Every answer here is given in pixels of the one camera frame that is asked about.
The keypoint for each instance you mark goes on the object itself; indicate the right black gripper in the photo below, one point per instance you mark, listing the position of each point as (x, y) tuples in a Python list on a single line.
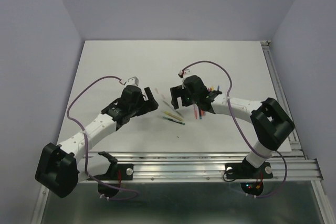
[(176, 92)]

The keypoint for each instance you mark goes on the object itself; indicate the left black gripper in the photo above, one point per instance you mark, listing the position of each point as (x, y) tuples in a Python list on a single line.
[(150, 102)]

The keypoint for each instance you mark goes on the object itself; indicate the grey white slim pen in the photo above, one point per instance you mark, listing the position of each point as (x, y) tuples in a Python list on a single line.
[(171, 107)]

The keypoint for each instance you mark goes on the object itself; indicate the green black pen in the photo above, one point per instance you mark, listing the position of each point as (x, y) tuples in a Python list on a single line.
[(173, 120)]

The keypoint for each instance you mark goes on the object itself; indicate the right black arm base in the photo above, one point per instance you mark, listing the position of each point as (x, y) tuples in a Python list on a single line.
[(255, 176)]

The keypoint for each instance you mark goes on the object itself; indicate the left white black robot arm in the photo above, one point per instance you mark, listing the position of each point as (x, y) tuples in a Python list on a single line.
[(61, 167)]

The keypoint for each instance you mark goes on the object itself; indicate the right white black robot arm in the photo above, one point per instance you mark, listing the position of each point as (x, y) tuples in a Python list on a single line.
[(271, 123)]

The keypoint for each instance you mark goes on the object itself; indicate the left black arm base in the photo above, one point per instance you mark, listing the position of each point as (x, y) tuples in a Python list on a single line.
[(110, 174)]

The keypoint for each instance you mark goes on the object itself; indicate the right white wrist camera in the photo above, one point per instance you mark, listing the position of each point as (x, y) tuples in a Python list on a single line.
[(184, 73)]

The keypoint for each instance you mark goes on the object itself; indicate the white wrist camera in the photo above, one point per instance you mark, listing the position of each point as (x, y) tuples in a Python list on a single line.
[(184, 73), (134, 81)]

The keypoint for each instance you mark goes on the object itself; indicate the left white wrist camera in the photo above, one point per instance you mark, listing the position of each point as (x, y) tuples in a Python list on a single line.
[(134, 81)]

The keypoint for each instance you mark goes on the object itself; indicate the right side aluminium rail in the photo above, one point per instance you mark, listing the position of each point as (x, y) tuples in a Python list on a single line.
[(296, 148)]

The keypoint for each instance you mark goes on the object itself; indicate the aluminium rail frame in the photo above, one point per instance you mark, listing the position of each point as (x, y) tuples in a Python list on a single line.
[(189, 188)]

